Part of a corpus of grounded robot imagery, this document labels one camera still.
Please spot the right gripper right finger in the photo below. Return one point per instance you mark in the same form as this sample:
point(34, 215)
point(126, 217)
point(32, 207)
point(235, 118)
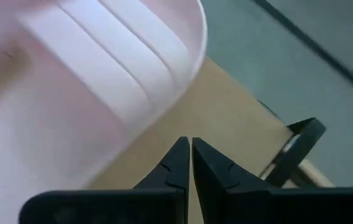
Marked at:
point(226, 199)

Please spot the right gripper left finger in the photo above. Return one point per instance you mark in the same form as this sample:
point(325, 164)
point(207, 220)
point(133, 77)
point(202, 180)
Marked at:
point(170, 199)

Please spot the pink rubber slide sandal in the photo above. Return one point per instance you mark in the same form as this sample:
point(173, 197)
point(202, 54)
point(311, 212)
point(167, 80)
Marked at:
point(71, 93)

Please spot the black metal corner bracket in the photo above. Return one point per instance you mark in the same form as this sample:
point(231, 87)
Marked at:
point(300, 146)

